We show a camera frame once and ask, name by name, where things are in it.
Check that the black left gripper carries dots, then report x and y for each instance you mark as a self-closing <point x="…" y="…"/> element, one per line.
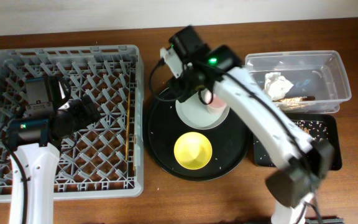
<point x="84" y="109"/>

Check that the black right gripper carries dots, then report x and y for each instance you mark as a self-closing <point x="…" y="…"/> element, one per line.
<point x="184" y="86"/>

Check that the pink plastic cup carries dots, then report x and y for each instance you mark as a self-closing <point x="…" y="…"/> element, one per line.
<point x="213" y="103"/>

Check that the white paper napkin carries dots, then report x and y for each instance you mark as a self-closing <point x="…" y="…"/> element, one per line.
<point x="276" y="86"/>

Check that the brown wooden chopstick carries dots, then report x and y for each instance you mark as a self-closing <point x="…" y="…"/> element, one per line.
<point x="128" y="126"/>
<point x="134" y="153"/>

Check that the yellow bowl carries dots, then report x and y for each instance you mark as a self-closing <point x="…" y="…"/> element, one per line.
<point x="193" y="150"/>

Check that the gold foil snack wrapper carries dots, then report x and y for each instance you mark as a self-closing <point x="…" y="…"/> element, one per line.
<point x="295" y="99"/>

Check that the food scraps pile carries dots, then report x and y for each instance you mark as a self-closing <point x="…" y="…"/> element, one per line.
<point x="318" y="130"/>

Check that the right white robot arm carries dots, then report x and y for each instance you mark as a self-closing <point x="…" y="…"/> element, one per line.
<point x="302" y="162"/>

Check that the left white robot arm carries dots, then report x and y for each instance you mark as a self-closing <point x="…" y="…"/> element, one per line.
<point x="33" y="175"/>

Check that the grey plastic dishwasher rack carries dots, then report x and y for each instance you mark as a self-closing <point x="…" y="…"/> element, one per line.
<point x="92" y="164"/>

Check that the grey round plate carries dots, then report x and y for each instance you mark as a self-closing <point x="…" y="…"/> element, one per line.
<point x="196" y="115"/>

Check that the round black tray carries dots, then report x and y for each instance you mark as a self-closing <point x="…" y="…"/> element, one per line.
<point x="162" y="126"/>

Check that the clear plastic bin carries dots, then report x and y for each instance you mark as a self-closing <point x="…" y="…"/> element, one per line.
<point x="317" y="73"/>

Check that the black rectangular tray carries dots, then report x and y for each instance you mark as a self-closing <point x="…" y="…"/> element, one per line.
<point x="261" y="158"/>

